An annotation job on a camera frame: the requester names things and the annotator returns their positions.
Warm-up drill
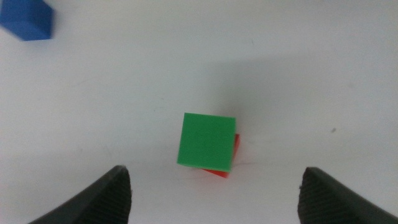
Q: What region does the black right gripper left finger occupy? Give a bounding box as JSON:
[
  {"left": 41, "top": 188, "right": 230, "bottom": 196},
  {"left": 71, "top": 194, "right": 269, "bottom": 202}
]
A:
[{"left": 27, "top": 165, "right": 132, "bottom": 224}]

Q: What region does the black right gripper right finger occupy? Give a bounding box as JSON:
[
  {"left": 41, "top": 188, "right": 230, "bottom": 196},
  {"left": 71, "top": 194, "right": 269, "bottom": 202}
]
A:
[{"left": 297, "top": 166, "right": 398, "bottom": 224}]

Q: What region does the red cube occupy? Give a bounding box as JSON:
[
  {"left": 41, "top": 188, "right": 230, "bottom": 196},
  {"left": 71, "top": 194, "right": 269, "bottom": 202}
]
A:
[{"left": 201, "top": 133, "right": 241, "bottom": 179}]

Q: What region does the green cube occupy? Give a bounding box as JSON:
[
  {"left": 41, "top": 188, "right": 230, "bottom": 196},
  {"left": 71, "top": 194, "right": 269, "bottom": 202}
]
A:
[{"left": 176, "top": 112, "right": 237, "bottom": 174}]

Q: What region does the blue cube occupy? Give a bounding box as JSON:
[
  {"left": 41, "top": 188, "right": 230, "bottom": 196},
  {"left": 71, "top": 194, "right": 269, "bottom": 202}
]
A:
[{"left": 0, "top": 0, "right": 55, "bottom": 42}]

